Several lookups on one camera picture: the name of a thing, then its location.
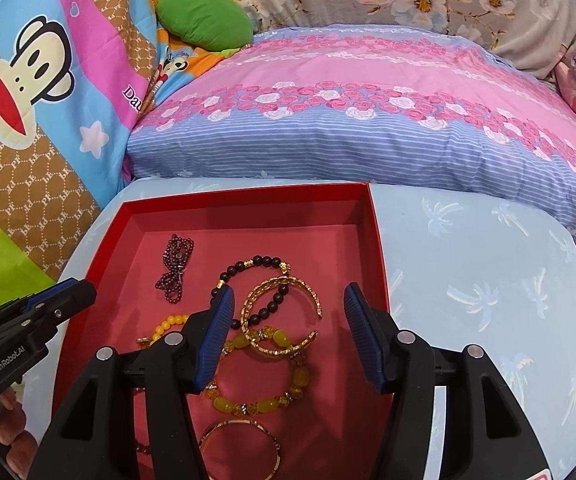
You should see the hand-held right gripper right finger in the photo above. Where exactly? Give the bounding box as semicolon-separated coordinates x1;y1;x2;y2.
343;281;544;480

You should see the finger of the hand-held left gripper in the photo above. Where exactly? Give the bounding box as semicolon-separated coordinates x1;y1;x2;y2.
33;278;98;332
18;280;76;312

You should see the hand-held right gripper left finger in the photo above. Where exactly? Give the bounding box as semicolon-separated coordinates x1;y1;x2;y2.
38;286;237;480

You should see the yellow round bead bracelet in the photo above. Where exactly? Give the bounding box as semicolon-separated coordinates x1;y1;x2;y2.
149;312;191;347

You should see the gold cuff bracelet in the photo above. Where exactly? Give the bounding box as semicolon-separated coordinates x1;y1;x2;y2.
239;275;323;357

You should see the yellow-green gemstone bracelet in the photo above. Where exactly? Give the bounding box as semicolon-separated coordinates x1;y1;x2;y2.
203;327;313;417

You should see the garnet small bead strand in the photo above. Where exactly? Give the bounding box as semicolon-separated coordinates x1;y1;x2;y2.
155;232;196;306

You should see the thin gold bangle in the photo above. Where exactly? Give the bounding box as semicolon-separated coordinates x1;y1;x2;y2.
199;419;283;480

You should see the black bead bracelet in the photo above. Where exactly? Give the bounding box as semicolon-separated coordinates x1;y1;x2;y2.
209;255;291;331

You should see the red cardboard box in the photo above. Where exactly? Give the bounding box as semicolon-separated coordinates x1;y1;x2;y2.
65;182;399;480

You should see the person's left hand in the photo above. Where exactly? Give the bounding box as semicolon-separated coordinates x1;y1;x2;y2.
0;387;40;470

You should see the colourful cartoon monkey blanket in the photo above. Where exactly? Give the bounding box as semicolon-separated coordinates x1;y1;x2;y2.
0;0;189;321

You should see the green pillow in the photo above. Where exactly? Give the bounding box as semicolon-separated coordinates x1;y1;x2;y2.
156;0;255;53

